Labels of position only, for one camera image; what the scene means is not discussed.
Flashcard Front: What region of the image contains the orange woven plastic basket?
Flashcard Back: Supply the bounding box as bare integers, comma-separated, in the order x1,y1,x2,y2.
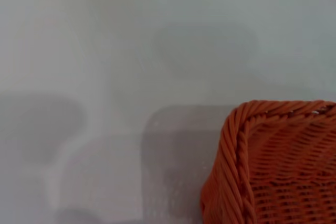
201,100,336,224

